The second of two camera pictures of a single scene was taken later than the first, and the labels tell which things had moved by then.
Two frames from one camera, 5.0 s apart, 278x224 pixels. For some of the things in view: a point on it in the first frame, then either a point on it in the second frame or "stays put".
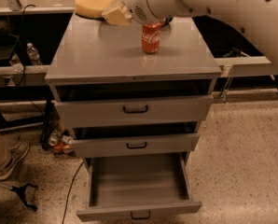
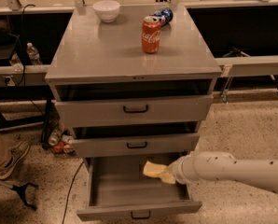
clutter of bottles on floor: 61,141 stays put
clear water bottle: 34,55 stays put
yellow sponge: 90,6 -> 153,169
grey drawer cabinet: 132,95 stays put
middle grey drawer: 133,145 stays put
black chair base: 20,190 stays put
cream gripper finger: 118,15 -> 168,177
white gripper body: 138,4 -> 178,170
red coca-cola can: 151,36 stays put
